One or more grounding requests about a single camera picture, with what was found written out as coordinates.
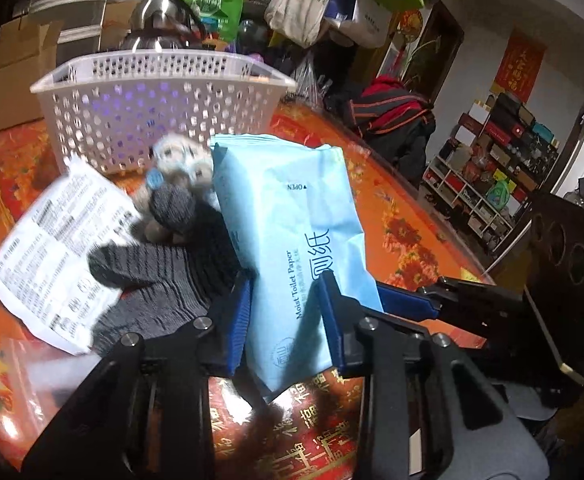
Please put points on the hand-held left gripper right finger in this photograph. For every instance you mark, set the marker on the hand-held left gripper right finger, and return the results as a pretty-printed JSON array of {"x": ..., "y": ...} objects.
[{"x": 329, "y": 310}]

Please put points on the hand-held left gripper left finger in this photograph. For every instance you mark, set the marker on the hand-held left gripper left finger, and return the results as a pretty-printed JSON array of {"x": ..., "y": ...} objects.
[{"x": 239, "y": 320}]

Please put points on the white perforated plastic basket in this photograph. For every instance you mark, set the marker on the white perforated plastic basket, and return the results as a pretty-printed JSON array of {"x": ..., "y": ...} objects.
[{"x": 122, "y": 110}]

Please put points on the white and blue shopping bag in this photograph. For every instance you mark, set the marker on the white and blue shopping bag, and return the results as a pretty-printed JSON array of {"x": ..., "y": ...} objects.
[{"x": 367, "y": 15}]

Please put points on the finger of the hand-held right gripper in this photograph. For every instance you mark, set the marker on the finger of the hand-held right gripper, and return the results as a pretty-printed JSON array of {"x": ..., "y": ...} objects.
[
  {"x": 472, "y": 296},
  {"x": 402, "y": 302}
]

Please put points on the white shelf with boxes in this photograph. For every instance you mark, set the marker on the white shelf with boxes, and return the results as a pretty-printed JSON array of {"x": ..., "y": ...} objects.
[{"x": 492, "y": 180}]

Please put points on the green plastic bag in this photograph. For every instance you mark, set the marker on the green plastic bag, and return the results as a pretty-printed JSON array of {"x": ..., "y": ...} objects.
[{"x": 212, "y": 5}]

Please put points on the white printed plastic packet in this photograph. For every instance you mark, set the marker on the white printed plastic packet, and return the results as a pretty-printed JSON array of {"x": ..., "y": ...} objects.
[{"x": 47, "y": 260}]

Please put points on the round red gold ornament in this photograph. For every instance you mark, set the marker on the round red gold ornament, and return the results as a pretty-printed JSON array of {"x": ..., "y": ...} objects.
[{"x": 410, "y": 25}]

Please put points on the red wall poster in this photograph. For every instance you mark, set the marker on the red wall poster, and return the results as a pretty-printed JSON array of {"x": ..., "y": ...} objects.
[{"x": 519, "y": 65}]

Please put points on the beige canvas tote bag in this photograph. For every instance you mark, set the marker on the beige canvas tote bag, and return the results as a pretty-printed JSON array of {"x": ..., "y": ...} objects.
[{"x": 302, "y": 0}]

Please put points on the grey striped sock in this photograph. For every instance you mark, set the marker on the grey striped sock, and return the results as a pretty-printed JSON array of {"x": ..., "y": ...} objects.
[{"x": 157, "y": 280}]

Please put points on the red black striped bag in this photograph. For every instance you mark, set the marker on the red black striped bag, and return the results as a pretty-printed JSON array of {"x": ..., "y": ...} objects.
[{"x": 397, "y": 115}]

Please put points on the stainless steel kettle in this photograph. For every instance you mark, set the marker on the stainless steel kettle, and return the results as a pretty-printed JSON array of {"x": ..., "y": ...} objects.
[{"x": 157, "y": 15}]

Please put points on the light blue wet wipes pack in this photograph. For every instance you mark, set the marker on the light blue wet wipes pack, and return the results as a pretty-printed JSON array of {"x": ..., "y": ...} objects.
[{"x": 282, "y": 220}]

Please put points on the small brown cardboard box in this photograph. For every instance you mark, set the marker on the small brown cardboard box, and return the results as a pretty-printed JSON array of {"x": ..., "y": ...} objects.
[{"x": 119, "y": 20}]

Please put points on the grey white-striped fabric bin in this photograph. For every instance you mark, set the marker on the grey white-striped fabric bin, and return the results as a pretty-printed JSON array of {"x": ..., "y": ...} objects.
[{"x": 67, "y": 0}]

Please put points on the large brown cardboard box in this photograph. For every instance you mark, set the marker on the large brown cardboard box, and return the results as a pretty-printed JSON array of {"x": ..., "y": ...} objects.
[{"x": 7, "y": 75}]

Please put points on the clear plastic bag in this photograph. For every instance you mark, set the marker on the clear plastic bag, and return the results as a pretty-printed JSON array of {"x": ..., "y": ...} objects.
[{"x": 309, "y": 80}]

